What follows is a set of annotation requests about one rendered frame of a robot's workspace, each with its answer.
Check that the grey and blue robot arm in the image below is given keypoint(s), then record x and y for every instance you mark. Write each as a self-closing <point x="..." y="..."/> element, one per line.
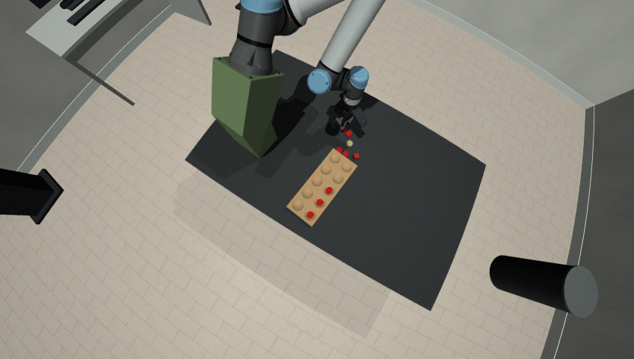
<point x="259" y="20"/>

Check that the tan tray with round pockets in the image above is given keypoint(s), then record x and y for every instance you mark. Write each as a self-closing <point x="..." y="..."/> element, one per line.
<point x="332" y="172"/>

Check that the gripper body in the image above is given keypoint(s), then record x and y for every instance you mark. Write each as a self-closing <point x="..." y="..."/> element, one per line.
<point x="342" y="110"/>

